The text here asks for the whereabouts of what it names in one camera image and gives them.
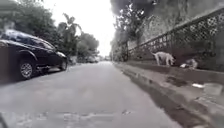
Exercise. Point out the distant vehicle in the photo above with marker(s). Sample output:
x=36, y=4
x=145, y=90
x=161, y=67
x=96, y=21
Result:
x=90, y=59

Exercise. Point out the row of trees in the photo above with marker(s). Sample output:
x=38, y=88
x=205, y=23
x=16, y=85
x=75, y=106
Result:
x=50, y=26

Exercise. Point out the raised concrete pavement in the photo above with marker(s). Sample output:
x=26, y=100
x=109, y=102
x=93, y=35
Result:
x=186, y=83

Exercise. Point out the dark roadside gutter strip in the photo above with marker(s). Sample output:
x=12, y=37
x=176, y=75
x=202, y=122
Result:
x=160, y=96

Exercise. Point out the ornamental lattice fence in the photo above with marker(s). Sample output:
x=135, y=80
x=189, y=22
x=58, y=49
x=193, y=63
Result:
x=186, y=36

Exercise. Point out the trees behind lattice fence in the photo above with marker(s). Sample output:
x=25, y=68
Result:
x=133, y=20

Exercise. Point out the grey concrete road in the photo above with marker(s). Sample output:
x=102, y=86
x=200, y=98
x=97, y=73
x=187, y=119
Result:
x=83, y=96

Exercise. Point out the black car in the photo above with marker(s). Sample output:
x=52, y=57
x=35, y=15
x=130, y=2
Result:
x=30, y=55

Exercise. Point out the grey dog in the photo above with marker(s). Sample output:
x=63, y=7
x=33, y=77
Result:
x=190, y=63

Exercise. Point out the white dog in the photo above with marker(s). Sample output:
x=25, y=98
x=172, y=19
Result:
x=164, y=57

